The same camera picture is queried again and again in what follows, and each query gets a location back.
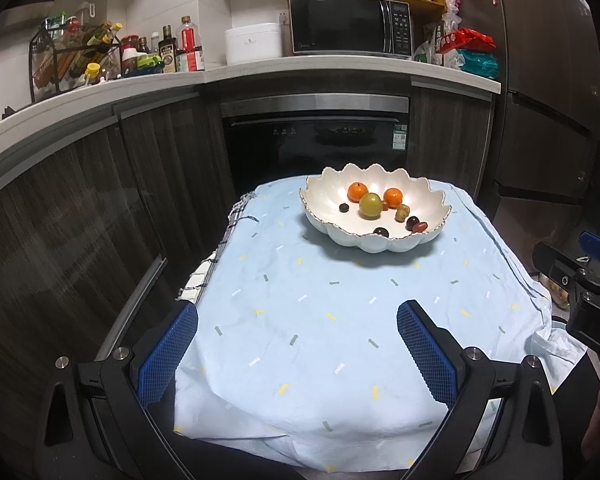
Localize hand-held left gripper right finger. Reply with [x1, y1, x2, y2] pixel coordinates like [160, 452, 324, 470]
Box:
[396, 300, 566, 480]

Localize narrow dark wood cabinet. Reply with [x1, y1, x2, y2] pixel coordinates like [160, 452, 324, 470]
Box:
[407, 85, 493, 198]

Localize green round fruit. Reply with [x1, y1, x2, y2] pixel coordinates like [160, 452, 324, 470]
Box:
[358, 193, 384, 221]

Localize white scalloped bowl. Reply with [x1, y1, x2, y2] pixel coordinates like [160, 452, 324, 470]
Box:
[300, 162, 453, 253]

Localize white rice cooker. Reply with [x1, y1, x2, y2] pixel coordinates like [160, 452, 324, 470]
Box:
[224, 23, 284, 66]

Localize teal snack bag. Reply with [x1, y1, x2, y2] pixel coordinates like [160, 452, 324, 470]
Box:
[455, 50, 500, 80]

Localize white plastic bag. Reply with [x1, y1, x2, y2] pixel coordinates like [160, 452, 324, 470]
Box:
[414, 22, 451, 65]

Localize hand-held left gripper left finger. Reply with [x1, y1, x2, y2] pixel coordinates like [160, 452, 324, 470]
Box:
[35, 302, 200, 480]

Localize red snack bag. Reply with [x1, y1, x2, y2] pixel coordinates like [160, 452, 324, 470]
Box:
[440, 28, 496, 54]

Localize dark refrigerator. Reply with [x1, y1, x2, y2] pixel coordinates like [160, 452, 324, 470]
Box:
[447, 0, 600, 261]

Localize dark oil bottle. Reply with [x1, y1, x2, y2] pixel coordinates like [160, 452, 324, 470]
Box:
[158, 25, 177, 74]

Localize white striped towel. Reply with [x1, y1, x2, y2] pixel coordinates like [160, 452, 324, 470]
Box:
[177, 190, 258, 306]

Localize light blue patterned tablecloth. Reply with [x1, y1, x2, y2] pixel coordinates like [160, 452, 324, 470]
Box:
[172, 175, 588, 473]

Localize black built-in dishwasher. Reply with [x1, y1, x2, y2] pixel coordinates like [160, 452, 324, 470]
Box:
[220, 94, 411, 193]

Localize black wire bottle rack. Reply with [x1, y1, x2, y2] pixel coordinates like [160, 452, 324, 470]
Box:
[29, 22, 122, 103]

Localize clear bottle with red label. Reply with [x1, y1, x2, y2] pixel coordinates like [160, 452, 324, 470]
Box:
[176, 16, 205, 73]

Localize green container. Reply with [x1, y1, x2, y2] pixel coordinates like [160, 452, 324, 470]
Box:
[136, 53, 163, 75]

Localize clear bag of produce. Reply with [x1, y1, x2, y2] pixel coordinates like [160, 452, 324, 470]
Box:
[542, 275, 573, 311]

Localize black microwave oven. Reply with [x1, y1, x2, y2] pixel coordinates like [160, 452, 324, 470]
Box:
[288, 0, 414, 58]

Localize long dark wood cabinet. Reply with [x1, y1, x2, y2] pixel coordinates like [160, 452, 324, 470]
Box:
[0, 82, 236, 480]

